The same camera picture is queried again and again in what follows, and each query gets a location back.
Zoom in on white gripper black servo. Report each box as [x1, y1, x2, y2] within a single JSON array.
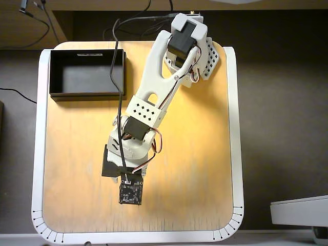
[[101, 128, 157, 184]]

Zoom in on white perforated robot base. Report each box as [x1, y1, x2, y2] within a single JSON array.
[[163, 37, 221, 88]]

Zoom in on black bin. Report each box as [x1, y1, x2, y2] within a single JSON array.
[[49, 49, 128, 103]]

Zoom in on white flat device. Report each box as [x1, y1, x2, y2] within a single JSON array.
[[270, 195, 328, 228]]

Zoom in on wooden desk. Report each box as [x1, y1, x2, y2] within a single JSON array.
[[0, 0, 328, 49]]

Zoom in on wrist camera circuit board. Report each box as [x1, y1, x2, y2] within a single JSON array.
[[118, 176, 144, 206]]

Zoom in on thin black floor cable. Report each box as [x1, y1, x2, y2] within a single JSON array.
[[0, 88, 38, 105]]

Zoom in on grey cable with plug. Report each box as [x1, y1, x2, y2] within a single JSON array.
[[19, 0, 51, 49]]

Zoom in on thin grey cable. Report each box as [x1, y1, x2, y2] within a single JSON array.
[[33, 0, 61, 43]]

